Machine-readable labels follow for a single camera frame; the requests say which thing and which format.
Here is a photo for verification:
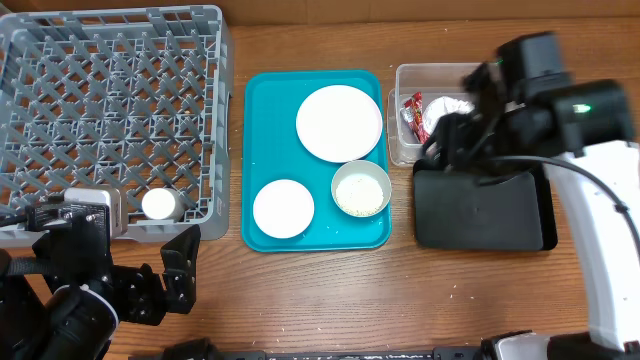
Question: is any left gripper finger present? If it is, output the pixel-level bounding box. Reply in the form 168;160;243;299
25;202;110;273
160;225;201;314

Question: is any white wrapper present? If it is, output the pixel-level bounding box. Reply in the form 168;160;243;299
422;96;474;135

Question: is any white cup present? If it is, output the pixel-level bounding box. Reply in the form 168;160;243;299
141;188;185;221

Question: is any red snack wrapper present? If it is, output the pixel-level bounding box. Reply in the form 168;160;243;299
401;92;430;144

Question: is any grey bowl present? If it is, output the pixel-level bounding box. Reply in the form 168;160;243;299
331;160;392;216

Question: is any pile of rice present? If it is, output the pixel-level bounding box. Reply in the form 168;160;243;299
335;174;385;217

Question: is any pink bowl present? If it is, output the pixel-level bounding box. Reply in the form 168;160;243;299
253;179;315;239

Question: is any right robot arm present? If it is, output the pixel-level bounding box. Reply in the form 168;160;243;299
413;32;639;360

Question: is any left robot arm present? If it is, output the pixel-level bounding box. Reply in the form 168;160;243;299
1;202;201;359

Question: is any clear plastic bin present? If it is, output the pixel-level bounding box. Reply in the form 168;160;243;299
386;63;479;167

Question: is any black tray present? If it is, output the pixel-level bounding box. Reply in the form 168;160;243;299
413;165;558;252

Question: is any large white plate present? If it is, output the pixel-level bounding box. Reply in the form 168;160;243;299
296;85;383;163

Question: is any teal serving tray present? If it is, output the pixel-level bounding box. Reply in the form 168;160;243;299
241;69;392;253

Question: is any grey plastic dish rack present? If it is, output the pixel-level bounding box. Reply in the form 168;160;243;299
1;5;233;242

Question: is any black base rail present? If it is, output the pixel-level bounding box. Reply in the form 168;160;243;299
130;333;551;360

